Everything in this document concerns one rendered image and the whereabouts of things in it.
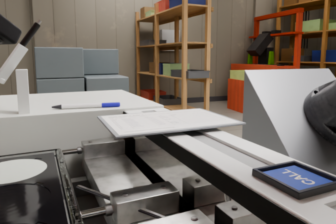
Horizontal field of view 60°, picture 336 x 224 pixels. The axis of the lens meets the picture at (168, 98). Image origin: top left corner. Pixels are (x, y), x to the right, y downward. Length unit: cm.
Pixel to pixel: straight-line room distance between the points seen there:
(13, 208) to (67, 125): 25
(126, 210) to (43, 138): 30
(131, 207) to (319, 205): 20
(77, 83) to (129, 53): 385
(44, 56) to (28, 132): 195
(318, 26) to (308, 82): 648
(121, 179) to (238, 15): 714
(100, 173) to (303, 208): 35
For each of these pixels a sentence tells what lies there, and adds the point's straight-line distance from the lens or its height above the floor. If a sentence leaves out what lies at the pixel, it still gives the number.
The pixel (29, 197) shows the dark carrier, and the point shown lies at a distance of 42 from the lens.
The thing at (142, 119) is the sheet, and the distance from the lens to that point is 49.
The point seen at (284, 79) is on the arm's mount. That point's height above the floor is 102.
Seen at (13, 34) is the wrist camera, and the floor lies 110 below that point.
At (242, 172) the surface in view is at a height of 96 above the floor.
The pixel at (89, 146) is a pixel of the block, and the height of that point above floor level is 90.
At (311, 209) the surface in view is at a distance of 26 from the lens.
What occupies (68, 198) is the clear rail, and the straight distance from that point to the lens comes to 39.
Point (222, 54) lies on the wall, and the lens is 722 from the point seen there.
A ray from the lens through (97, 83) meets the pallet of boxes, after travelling 257.
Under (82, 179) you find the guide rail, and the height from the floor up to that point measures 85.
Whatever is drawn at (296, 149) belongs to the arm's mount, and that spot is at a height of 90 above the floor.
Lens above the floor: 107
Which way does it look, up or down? 8 degrees down
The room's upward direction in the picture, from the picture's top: straight up
